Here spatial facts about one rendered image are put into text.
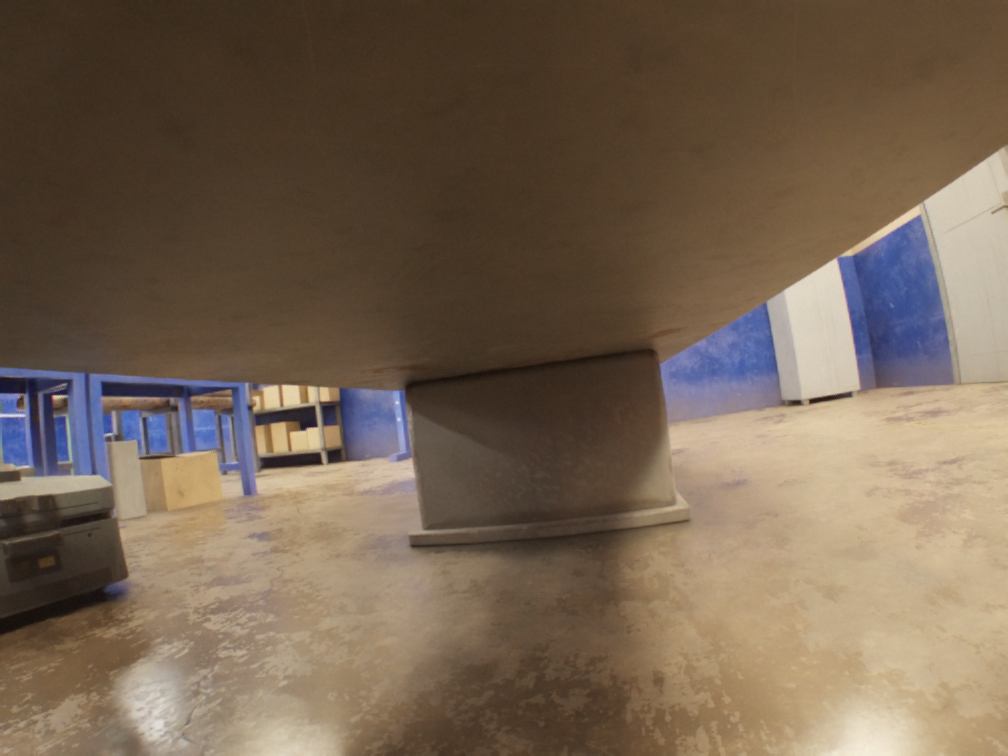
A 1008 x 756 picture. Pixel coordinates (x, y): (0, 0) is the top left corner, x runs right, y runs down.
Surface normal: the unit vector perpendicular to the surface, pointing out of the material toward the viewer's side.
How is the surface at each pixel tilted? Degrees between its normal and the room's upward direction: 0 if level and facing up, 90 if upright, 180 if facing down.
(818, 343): 90
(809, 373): 90
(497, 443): 90
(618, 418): 90
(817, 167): 180
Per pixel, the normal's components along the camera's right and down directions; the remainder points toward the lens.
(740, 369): -0.18, -0.04
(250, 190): 0.13, 0.99
